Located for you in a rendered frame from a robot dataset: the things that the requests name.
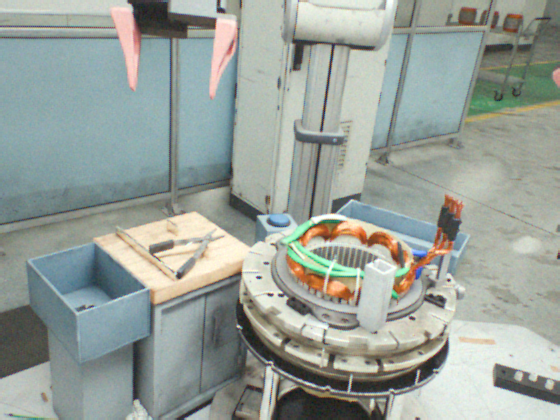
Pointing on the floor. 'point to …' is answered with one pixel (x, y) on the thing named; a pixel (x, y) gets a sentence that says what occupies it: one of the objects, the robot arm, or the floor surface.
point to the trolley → (512, 60)
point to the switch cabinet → (351, 120)
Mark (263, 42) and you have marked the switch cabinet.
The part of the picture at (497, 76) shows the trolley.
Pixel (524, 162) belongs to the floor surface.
